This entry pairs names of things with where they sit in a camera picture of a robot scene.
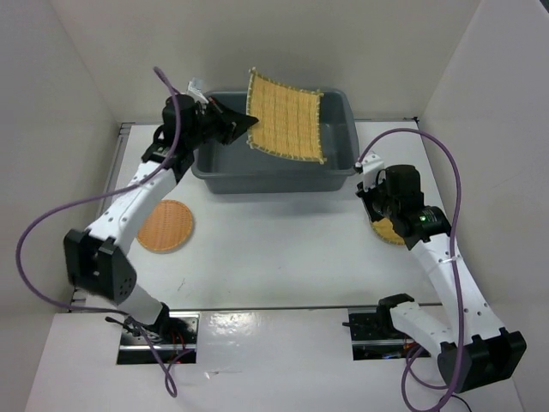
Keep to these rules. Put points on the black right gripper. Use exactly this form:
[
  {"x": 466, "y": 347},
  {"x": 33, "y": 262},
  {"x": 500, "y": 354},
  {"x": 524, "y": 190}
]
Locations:
[{"x": 381, "y": 182}]

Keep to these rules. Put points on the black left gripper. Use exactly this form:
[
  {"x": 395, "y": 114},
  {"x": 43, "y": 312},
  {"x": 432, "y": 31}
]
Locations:
[{"x": 233, "y": 124}]

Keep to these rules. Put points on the square woven bamboo tray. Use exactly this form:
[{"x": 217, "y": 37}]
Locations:
[{"x": 288, "y": 120}]

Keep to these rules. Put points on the round orange woven plate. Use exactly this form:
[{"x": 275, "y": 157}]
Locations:
[{"x": 168, "y": 227}]

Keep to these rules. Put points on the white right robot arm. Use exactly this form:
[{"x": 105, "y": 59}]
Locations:
[{"x": 475, "y": 348}]

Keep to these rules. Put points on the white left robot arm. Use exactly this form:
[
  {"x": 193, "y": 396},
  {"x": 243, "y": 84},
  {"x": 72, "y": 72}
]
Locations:
[{"x": 96, "y": 257}]

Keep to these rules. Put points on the grey plastic bin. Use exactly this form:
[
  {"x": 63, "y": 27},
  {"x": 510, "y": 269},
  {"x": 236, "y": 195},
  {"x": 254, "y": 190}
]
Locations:
[{"x": 239, "y": 169}]

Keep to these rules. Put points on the round yellow bamboo plate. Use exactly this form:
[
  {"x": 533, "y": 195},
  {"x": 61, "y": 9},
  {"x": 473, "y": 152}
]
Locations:
[{"x": 383, "y": 229}]

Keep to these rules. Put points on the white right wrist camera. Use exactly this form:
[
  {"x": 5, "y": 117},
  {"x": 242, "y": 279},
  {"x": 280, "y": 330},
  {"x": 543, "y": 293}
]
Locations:
[{"x": 369, "y": 167}]

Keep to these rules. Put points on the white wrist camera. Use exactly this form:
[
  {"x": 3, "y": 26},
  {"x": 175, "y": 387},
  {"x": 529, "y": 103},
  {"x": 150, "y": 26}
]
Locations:
[
  {"x": 194, "y": 88},
  {"x": 369, "y": 167}
]

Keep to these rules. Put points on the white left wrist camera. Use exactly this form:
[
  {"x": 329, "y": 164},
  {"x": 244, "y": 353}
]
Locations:
[{"x": 194, "y": 88}]

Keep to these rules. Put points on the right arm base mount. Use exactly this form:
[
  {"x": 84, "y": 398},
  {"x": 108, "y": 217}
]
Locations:
[{"x": 372, "y": 339}]

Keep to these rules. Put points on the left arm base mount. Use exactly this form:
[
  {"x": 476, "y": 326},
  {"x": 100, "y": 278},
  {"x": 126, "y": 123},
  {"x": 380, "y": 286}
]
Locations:
[{"x": 178, "y": 345}]

